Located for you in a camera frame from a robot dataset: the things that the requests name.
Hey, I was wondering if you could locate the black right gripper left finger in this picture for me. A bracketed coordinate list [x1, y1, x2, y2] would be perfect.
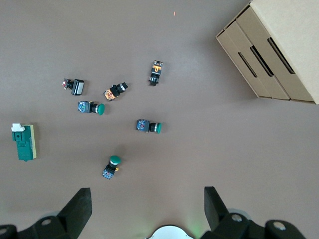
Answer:
[0, 187, 93, 239]

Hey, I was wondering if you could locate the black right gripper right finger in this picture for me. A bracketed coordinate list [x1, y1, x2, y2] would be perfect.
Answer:
[200, 186, 308, 239]

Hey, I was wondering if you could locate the green load switch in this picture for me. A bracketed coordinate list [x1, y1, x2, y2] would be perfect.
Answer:
[11, 122, 38, 162]

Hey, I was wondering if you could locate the green mushroom push button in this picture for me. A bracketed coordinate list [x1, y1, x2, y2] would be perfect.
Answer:
[136, 119, 162, 134]
[101, 155, 122, 180]
[77, 100, 106, 116]

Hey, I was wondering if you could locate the black square push button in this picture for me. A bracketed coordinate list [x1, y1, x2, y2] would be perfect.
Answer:
[62, 78, 85, 96]

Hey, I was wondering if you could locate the cardboard drawer box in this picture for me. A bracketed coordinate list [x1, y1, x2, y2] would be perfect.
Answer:
[215, 0, 319, 105]

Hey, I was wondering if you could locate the orange selector switch black knob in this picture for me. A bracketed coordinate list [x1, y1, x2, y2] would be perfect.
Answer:
[148, 59, 164, 87]
[103, 83, 130, 102]

